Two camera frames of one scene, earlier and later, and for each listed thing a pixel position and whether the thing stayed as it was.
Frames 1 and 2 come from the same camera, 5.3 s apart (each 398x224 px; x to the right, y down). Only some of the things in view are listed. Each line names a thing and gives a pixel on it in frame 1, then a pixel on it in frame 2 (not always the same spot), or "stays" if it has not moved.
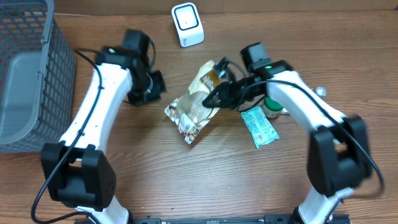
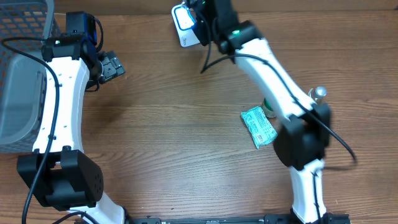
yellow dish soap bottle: (321, 91) stays
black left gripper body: (154, 86) to (111, 68)
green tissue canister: (272, 108) stays
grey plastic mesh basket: (38, 76) stays
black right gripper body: (228, 94) to (204, 15)
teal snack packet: (260, 129) stays
